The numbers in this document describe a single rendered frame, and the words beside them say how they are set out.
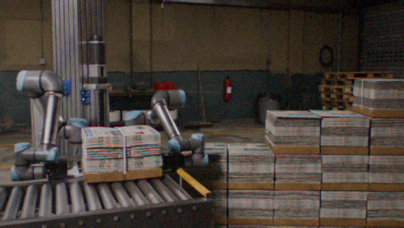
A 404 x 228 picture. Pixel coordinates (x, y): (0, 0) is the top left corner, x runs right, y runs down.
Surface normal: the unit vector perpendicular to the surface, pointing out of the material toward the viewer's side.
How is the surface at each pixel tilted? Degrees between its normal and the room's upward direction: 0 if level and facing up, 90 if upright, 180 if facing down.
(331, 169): 89
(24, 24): 90
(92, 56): 90
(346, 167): 89
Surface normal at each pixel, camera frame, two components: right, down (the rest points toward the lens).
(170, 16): 0.35, 0.11
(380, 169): -0.03, 0.11
